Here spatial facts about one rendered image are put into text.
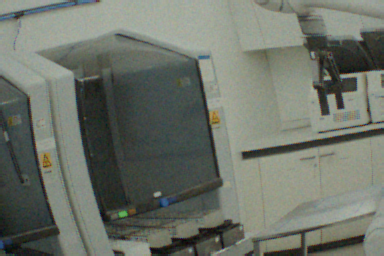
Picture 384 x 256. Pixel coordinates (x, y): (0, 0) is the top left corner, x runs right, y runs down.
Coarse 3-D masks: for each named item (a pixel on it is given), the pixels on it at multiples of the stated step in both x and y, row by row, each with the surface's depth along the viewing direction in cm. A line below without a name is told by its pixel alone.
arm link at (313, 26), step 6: (300, 18) 163; (306, 18) 162; (312, 18) 161; (318, 18) 161; (300, 24) 164; (306, 24) 162; (312, 24) 161; (318, 24) 161; (324, 24) 163; (306, 30) 163; (312, 30) 162; (318, 30) 161; (324, 30) 163
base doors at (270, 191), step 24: (336, 144) 406; (360, 144) 390; (264, 168) 444; (312, 168) 420; (336, 168) 406; (360, 168) 392; (264, 192) 446; (288, 192) 434; (312, 192) 421; (336, 192) 408; (264, 216) 449; (288, 240) 437; (312, 240) 423; (336, 240) 410
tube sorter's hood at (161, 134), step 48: (96, 48) 238; (144, 48) 246; (96, 96) 204; (144, 96) 222; (192, 96) 240; (96, 144) 202; (144, 144) 219; (192, 144) 237; (144, 192) 216; (192, 192) 233
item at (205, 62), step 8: (200, 56) 248; (208, 56) 252; (200, 64) 248; (208, 64) 251; (208, 72) 251; (208, 80) 250; (216, 88) 253; (216, 112) 252; (216, 120) 251; (216, 128) 251; (224, 128) 254; (216, 136) 250; (224, 136) 253; (224, 184) 251
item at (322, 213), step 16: (352, 192) 226; (368, 192) 214; (304, 208) 230; (320, 208) 219; (336, 208) 208; (352, 208) 198; (368, 208) 187; (272, 224) 219; (288, 224) 211; (304, 224) 202; (320, 224) 193; (336, 224) 189; (256, 240) 206; (304, 240) 242
